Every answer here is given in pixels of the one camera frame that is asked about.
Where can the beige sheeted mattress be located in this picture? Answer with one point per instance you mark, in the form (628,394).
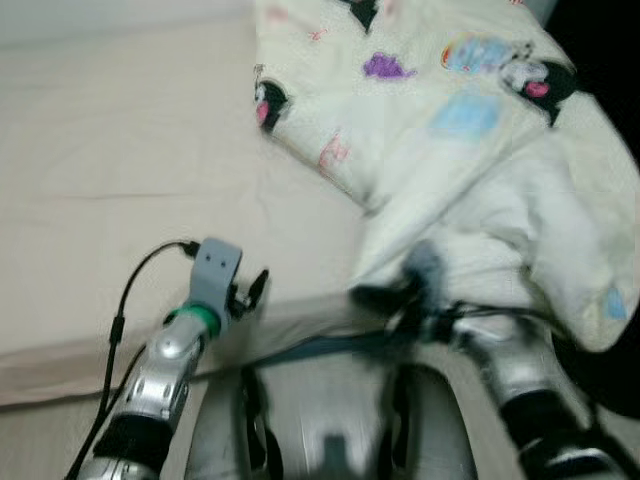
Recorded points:
(130,150)

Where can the cream cartoon print blanket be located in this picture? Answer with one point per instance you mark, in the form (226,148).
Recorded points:
(450,150)

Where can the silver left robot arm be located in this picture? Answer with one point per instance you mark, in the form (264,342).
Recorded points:
(165,365)

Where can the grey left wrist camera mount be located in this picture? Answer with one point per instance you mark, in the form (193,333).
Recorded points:
(217,270)

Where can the grey robot left leg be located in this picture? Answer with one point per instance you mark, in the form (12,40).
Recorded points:
(320,420)

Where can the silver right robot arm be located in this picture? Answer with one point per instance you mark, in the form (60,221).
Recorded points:
(520,370)

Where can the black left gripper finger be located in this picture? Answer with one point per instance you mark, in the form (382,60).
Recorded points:
(256,288)

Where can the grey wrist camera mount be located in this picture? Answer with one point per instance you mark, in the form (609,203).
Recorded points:
(425,268)
(217,270)

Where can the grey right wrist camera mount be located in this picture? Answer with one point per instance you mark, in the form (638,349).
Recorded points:
(425,268)

